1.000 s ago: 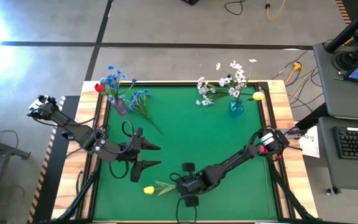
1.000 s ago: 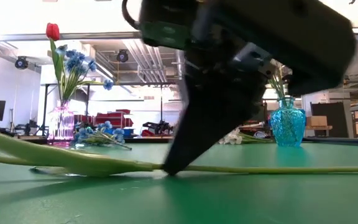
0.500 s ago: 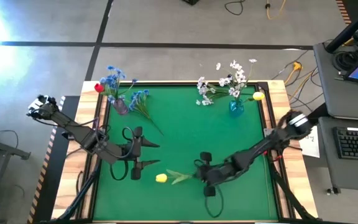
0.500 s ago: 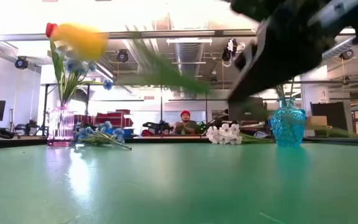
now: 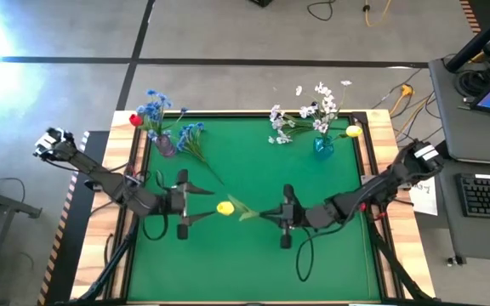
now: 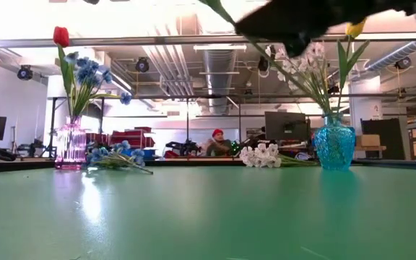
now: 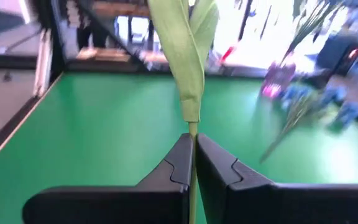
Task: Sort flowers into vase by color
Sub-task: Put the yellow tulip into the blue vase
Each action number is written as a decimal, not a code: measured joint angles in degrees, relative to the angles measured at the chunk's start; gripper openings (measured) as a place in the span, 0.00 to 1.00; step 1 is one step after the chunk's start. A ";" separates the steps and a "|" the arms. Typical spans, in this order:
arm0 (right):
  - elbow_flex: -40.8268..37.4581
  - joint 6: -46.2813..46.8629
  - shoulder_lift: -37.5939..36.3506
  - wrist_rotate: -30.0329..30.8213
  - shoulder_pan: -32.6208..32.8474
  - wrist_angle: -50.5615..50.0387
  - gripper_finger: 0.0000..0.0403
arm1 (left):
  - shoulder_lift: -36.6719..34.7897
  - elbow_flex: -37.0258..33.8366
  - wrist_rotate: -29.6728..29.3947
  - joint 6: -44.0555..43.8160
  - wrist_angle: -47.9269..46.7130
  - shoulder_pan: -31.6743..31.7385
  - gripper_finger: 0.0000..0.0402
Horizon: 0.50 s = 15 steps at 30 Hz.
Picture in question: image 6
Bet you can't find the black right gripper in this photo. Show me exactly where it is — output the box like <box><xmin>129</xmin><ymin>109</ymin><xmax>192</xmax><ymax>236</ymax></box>
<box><xmin>235</xmin><ymin>0</ymin><xmax>361</xmax><ymax>59</ymax></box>

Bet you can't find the white flower bunch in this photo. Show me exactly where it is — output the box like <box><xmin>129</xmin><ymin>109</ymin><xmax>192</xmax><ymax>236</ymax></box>
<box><xmin>265</xmin><ymin>41</ymin><xmax>335</xmax><ymax>116</ymax></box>
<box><xmin>238</xmin><ymin>142</ymin><xmax>319</xmax><ymax>169</ymax></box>

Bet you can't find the blue flower bunch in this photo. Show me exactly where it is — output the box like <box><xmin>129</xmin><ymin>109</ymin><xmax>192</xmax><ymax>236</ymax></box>
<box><xmin>86</xmin><ymin>139</ymin><xmax>155</xmax><ymax>176</ymax></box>
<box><xmin>63</xmin><ymin>50</ymin><xmax>134</xmax><ymax>120</ymax></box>

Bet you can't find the red tulip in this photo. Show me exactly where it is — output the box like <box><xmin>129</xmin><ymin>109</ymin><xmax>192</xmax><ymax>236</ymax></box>
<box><xmin>52</xmin><ymin>25</ymin><xmax>75</xmax><ymax>118</ymax></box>

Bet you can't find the purple glass vase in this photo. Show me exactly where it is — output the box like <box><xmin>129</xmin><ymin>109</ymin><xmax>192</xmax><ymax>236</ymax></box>
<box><xmin>54</xmin><ymin>115</ymin><xmax>87</xmax><ymax>170</ymax></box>

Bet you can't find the blue glass vase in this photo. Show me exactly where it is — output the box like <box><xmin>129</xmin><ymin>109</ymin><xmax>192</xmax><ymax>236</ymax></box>
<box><xmin>312</xmin><ymin>112</ymin><xmax>357</xmax><ymax>171</ymax></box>

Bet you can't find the white ceiling light bar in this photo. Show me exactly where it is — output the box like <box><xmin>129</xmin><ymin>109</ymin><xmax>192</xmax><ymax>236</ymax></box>
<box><xmin>193</xmin><ymin>43</ymin><xmax>248</xmax><ymax>52</ymax></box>

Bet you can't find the gray overhead beam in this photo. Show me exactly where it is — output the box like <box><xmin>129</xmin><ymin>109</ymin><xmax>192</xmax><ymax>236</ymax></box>
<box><xmin>0</xmin><ymin>32</ymin><xmax>416</xmax><ymax>50</ymax></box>

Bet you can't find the large black monitor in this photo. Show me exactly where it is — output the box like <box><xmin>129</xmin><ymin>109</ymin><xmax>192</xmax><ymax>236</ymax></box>
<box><xmin>264</xmin><ymin>110</ymin><xmax>312</xmax><ymax>142</ymax></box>

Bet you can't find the person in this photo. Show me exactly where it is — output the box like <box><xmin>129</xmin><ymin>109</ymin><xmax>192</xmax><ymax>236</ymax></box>
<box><xmin>204</xmin><ymin>128</ymin><xmax>235</xmax><ymax>158</ymax></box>

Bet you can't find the red storage rack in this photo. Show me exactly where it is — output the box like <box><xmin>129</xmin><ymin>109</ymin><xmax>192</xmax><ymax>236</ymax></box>
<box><xmin>87</xmin><ymin>126</ymin><xmax>157</xmax><ymax>149</ymax></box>

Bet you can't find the cardboard box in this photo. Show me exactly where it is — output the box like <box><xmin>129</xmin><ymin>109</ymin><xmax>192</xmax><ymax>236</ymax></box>
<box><xmin>355</xmin><ymin>134</ymin><xmax>381</xmax><ymax>147</ymax></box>

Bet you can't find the black standing panel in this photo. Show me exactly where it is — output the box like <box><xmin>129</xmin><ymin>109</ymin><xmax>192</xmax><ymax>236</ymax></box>
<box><xmin>360</xmin><ymin>117</ymin><xmax>407</xmax><ymax>160</ymax></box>

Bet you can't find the green table mat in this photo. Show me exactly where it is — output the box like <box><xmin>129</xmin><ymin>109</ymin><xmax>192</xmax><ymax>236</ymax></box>
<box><xmin>0</xmin><ymin>164</ymin><xmax>416</xmax><ymax>260</ymax></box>

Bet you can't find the black hanging cable reel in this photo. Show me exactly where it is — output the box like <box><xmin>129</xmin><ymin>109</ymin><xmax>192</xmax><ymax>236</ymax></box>
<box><xmin>257</xmin><ymin>45</ymin><xmax>277</xmax><ymax>73</ymax></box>
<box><xmin>16</xmin><ymin>64</ymin><xmax>35</xmax><ymax>81</ymax></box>
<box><xmin>394</xmin><ymin>56</ymin><xmax>413</xmax><ymax>72</ymax></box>
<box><xmin>134</xmin><ymin>56</ymin><xmax>150</xmax><ymax>74</ymax></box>

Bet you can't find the wide silver ceiling duct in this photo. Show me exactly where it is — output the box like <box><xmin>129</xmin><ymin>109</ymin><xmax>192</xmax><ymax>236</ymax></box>
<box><xmin>202</xmin><ymin>48</ymin><xmax>238</xmax><ymax>116</ymax></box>

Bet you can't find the slim ribbed silver duct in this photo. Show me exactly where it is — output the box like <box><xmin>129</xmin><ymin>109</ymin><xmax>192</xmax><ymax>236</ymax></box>
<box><xmin>365</xmin><ymin>40</ymin><xmax>416</xmax><ymax>72</ymax></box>

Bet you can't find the black table frame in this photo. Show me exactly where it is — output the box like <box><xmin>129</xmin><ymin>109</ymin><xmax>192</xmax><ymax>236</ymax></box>
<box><xmin>0</xmin><ymin>157</ymin><xmax>416</xmax><ymax>175</ymax></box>

